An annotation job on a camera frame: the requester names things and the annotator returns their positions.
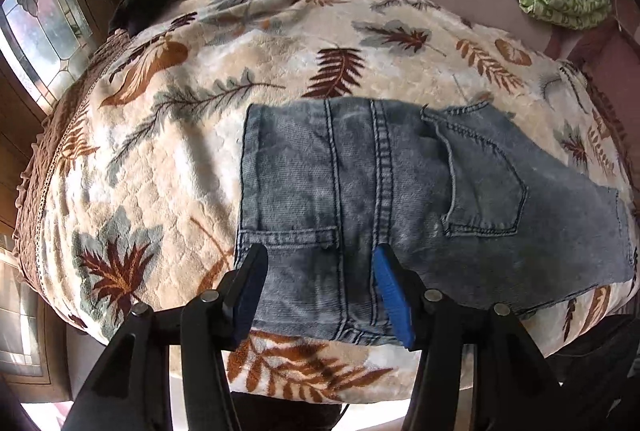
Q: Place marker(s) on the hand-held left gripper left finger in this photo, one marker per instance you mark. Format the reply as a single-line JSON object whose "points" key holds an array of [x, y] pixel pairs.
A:
{"points": [[250, 291]]}

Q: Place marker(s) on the grey denim pants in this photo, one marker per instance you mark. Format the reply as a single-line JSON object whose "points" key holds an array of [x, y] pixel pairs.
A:
{"points": [[400, 211]]}

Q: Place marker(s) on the stained glass window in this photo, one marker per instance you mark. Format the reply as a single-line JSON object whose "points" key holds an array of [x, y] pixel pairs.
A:
{"points": [[45, 26]]}

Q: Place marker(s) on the leaf print blanket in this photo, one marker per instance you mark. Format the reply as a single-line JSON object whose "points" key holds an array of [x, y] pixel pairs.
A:
{"points": [[175, 136]]}

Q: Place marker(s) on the bright window pane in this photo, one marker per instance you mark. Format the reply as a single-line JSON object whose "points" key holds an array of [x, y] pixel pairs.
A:
{"points": [[20, 326]]}

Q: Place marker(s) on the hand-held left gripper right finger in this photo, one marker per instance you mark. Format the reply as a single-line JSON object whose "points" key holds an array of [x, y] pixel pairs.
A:
{"points": [[395, 301]]}

